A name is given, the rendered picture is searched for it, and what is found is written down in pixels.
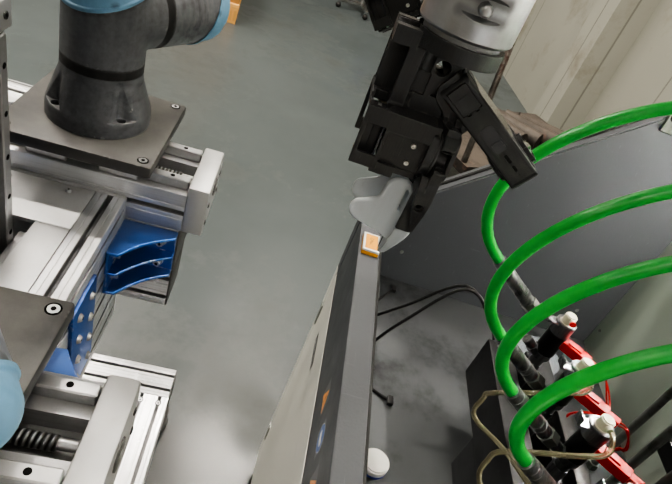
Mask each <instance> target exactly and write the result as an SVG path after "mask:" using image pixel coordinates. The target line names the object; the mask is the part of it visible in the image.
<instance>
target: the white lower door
mask: <svg viewBox="0 0 672 484"><path fill-rule="evenodd" d="M336 276H337V275H336ZM336 276H335V279H334V281H333V283H332V285H331V288H330V290H329V292H328V295H327V297H326V299H325V302H324V301H323V302H322V304H321V306H320V309H319V311H318V313H317V316H316V318H315V321H314V324H315V325H314V327H313V329H312V332H311V334H310V336H309V339H308V341H307V343H306V346H305V348H304V350H303V352H302V355H301V357H300V359H299V362H298V364H297V366H296V369H295V371H294V373H293V376H292V378H291V380H290V382H289V385H288V387H287V389H286V392H285V394H284V396H283V399H282V401H281V403H280V406H279V408H278V410H277V413H276V415H275V417H274V419H273V422H272V423H270V425H269V427H268V430H267V432H266V434H265V438H264V443H263V445H262V447H261V450H260V453H259V457H258V461H257V465H256V469H255V473H254V477H253V481H252V484H301V482H302V477H303V471H304V465H305V459H306V453H307V447H308V441H309V435H310V429H311V424H312V418H313V412H314V406H315V400H316V394H317V388H318V382H319V376H320V371H321V365H322V359H323V353H324V347H325V341H326V335H327V329H328V323H329V317H330V312H331V306H332V300H333V294H334V288H335V282H336Z"/></svg>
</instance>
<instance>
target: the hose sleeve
mask: <svg viewBox="0 0 672 484"><path fill-rule="evenodd" d="M503 256H504V255H503ZM506 259H507V258H506V256H504V259H503V261H502V262H500V263H498V264H495V263H494V262H493V265H494V266H495V268H496V270H498V268H499V267H500V266H501V265H502V264H503V262H504V261H505V260H506ZM506 283H507V285H508V286H509V287H510V289H511V290H512V292H513V293H514V295H515V296H516V298H517V299H518V300H519V301H520V303H521V304H522V305H523V306H528V305H530V304H532V302H533V301H534V297H533V295H532V294H531V292H530V290H529V289H528V288H527V286H526V285H525V284H524V282H523V281H522V279H521V278H520V277H519V275H518V274H517V272H516V271H515V270H514V272H513V273H512V274H511V275H510V276H509V277H508V279H507V280H506Z"/></svg>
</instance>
